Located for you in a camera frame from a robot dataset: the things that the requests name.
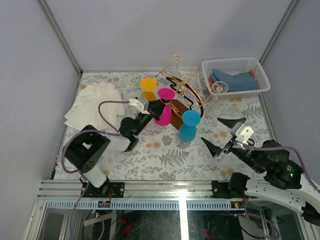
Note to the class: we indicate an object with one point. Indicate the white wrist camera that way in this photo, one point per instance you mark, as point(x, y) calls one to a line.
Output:
point(140, 103)
point(242, 133)

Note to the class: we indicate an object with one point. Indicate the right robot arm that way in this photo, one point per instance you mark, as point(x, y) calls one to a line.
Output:
point(286, 183)

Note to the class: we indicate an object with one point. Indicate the aluminium mounting rail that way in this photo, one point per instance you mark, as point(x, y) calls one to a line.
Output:
point(136, 190)

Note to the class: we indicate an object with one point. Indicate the yellow plastic goblet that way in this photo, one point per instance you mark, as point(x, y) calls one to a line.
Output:
point(148, 85)

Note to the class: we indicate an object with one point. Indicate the pink plastic wine glass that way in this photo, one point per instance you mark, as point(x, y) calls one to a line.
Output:
point(165, 94)

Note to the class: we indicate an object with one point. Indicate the gold wire wine glass rack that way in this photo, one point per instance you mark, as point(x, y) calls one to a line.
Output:
point(183, 89)

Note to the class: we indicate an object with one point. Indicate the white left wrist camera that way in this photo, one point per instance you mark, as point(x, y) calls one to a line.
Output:
point(140, 103)

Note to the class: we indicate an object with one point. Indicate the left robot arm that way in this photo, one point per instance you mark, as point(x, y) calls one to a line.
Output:
point(86, 147)

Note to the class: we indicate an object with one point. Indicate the white cloth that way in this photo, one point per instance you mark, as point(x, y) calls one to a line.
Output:
point(96, 105)

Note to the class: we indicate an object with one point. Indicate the blue plastic wine glass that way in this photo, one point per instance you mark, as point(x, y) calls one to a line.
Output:
point(188, 129)

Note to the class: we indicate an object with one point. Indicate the ribbed clear wine glass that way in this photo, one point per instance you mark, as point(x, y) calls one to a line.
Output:
point(177, 59)

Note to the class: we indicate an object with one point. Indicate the blue cloth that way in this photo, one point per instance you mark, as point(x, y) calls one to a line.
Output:
point(240, 81)

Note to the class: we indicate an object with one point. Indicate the white plastic basket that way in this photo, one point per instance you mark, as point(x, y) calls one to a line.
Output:
point(233, 66)

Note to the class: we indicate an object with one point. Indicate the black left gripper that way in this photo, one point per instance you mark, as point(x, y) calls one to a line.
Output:
point(156, 107)

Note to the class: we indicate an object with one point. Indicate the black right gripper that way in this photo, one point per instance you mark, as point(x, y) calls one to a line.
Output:
point(213, 149)

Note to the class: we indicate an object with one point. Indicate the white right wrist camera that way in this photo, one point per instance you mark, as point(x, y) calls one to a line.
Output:
point(242, 133)

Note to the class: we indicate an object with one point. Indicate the slotted cable duct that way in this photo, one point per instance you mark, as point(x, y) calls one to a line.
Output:
point(219, 205)

